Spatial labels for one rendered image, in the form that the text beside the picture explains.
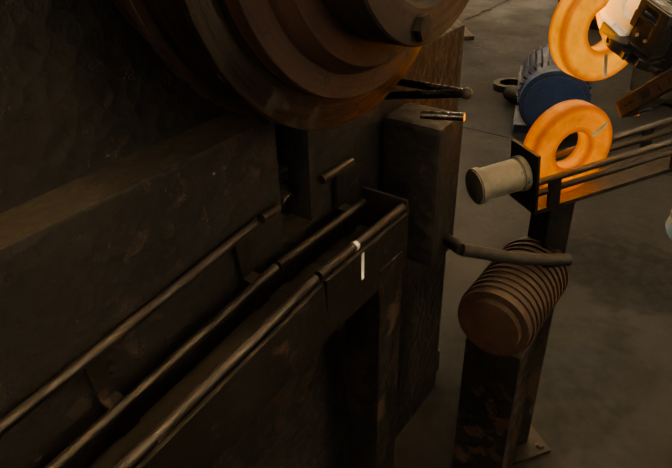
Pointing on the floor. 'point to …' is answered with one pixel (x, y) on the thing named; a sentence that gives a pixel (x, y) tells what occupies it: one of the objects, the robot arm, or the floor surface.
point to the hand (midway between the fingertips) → (603, 13)
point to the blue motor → (544, 89)
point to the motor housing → (501, 353)
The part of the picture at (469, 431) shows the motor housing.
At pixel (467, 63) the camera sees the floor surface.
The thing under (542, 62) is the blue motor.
